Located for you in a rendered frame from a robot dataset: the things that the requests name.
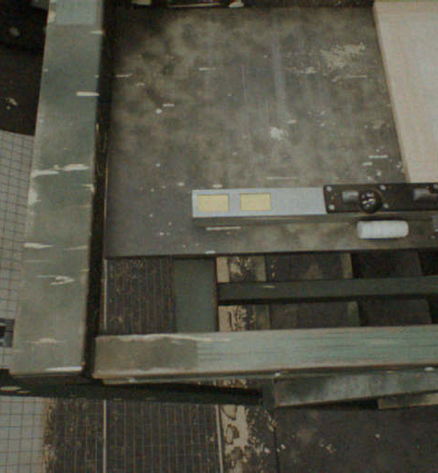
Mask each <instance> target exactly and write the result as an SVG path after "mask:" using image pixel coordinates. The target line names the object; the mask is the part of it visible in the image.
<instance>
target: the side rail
mask: <svg viewBox="0 0 438 473"><path fill-rule="evenodd" d="M93 338H96V351H95V352H96V355H95V372H94V373H92V374H91V376H92V377H94V378H103V382H104V383H105V384H117V383H142V382H191V381H215V380H240V379H265V378H290V377H314V376H339V375H364V374H389V373H413V372H438V323H427V325H399V326H372V327H344V328H316V329H289V330H261V331H234V332H206V333H178V334H123V335H97V336H95V337H93Z"/></svg>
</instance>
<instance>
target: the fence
mask: <svg viewBox="0 0 438 473"><path fill-rule="evenodd" d="M267 194H269V195H270V202H271V210H268V211H241V210H240V195H267ZM225 195H227V196H228V201H229V212H199V196H225ZM192 198H193V226H194V227H195V226H232V224H305V223H343V222H359V221H378V220H400V221H402V220H403V221H418V220H432V217H433V216H434V215H436V214H438V211H420V212H377V213H374V214H366V213H364V212H343V213H327V212H326V209H325V201H324V195H323V187H320V188H237V189H195V190H192Z"/></svg>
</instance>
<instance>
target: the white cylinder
mask: <svg viewBox="0 0 438 473"><path fill-rule="evenodd" d="M407 233H408V224H407V223H406V222H405V221H403V220H402V221H400V220H378V221H359V223H358V236H359V238H392V237H404V236H406V235H407Z"/></svg>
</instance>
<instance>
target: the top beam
mask: <svg viewBox="0 0 438 473"><path fill-rule="evenodd" d="M114 8H115V0H50V4H49V12H48V20H47V30H46V38H45V46H44V56H43V72H42V81H41V89H40V99H39V108H38V116H37V125H36V134H35V142H34V151H33V159H32V169H31V178H30V195H28V203H27V211H26V220H25V230H24V238H23V247H22V255H21V264H20V273H19V281H18V299H17V307H16V316H15V325H14V333H13V343H12V351H11V360H10V369H9V373H10V374H11V375H13V378H14V379H17V380H20V381H23V382H26V383H30V384H55V383H80V382H92V380H95V379H96V378H94V377H92V376H91V373H90V366H91V339H92V338H93V334H97V335H99V329H100V308H101V288H102V268H103V229H104V208H105V188H106V168H107V148H108V128H109V108H110V88H111V68H112V48H113V28H114Z"/></svg>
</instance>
